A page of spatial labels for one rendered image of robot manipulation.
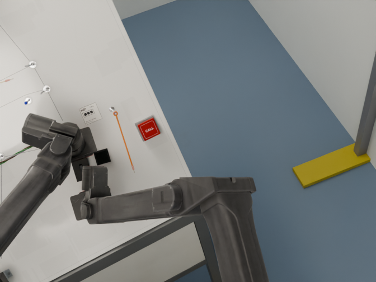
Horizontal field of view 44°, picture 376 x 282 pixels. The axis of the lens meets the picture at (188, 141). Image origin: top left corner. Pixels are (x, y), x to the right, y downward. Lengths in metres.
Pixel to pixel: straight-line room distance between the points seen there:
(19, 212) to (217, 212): 0.42
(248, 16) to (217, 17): 0.21
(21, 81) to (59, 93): 0.10
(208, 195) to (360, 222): 1.78
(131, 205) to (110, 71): 0.52
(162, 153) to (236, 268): 0.77
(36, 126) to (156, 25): 2.40
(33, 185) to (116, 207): 0.17
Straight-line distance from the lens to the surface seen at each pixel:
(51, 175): 0.99
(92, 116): 1.32
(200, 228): 1.62
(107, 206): 1.01
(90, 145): 1.17
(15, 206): 0.95
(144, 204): 0.86
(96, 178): 1.11
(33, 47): 1.32
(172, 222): 1.42
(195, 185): 0.68
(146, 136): 1.31
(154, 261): 1.67
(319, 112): 2.74
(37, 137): 1.07
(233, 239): 0.64
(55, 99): 1.32
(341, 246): 2.33
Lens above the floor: 2.11
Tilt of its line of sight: 53 degrees down
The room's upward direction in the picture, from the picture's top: 15 degrees counter-clockwise
